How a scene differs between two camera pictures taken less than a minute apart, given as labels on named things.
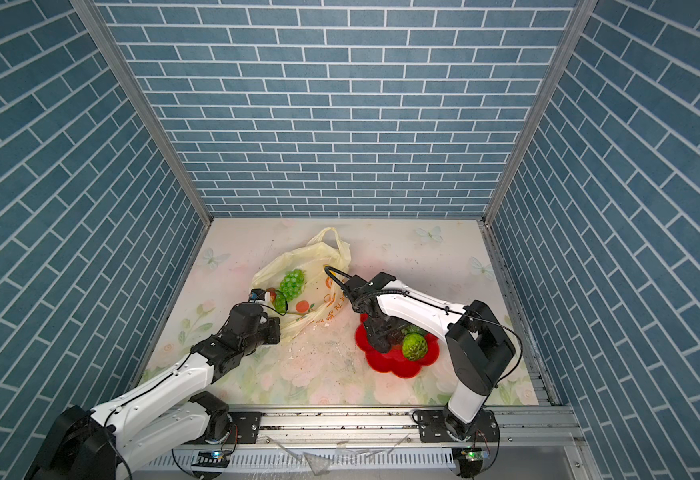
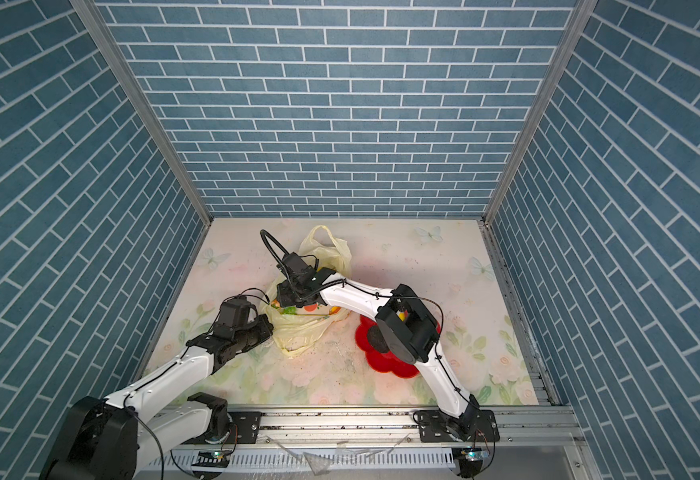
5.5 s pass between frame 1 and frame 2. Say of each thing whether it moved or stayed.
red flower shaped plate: stayed
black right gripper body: moved
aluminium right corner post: stayed
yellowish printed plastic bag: moved
